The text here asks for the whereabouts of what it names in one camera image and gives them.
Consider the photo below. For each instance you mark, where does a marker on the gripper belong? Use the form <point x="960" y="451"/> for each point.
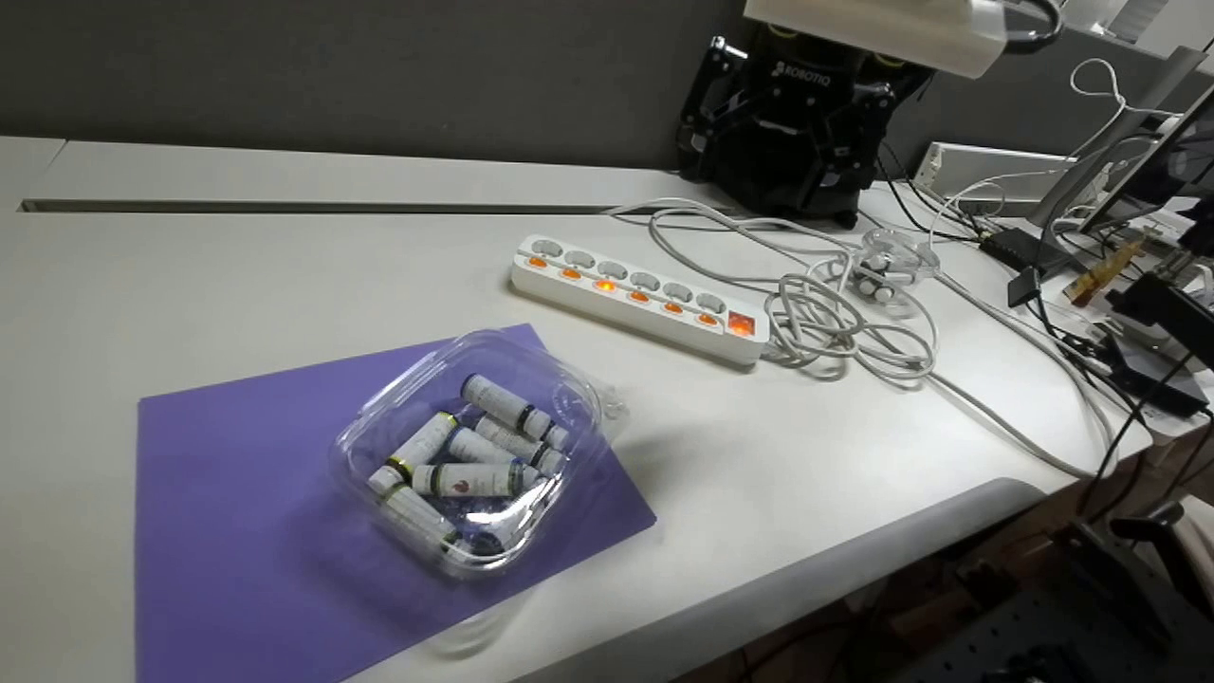
<point x="806" y="81"/>

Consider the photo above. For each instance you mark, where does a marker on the clear round plastic container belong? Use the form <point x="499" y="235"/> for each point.
<point x="893" y="266"/>

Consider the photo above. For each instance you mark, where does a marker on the white power strip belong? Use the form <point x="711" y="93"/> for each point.
<point x="635" y="299"/>

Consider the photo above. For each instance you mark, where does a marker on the white box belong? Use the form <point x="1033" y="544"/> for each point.
<point x="996" y="171"/>

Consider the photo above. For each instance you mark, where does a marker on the small black box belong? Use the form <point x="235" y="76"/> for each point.
<point x="1024" y="249"/>

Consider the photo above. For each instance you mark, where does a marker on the small white vial black cap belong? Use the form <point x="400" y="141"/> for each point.
<point x="512" y="444"/>
<point x="498" y="400"/>
<point x="479" y="448"/>

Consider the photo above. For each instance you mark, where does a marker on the monitor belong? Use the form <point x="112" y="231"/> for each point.
<point x="1162" y="161"/>

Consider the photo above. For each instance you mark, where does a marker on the black device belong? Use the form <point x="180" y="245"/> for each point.
<point x="1167" y="308"/>

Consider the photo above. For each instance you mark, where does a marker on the clear plastic clamshell container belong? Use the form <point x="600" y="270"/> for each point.
<point x="474" y="455"/>

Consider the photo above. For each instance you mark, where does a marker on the small white vial red print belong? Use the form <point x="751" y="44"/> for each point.
<point x="469" y="480"/>

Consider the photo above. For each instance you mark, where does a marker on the small white vial yellow band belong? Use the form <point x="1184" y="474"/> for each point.
<point x="424" y="444"/>
<point x="410" y="507"/>

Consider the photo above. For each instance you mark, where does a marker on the office chair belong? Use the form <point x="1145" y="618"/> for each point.
<point x="1138" y="560"/>

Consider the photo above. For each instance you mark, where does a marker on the purple paper sheet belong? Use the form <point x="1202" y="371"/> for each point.
<point x="237" y="531"/>

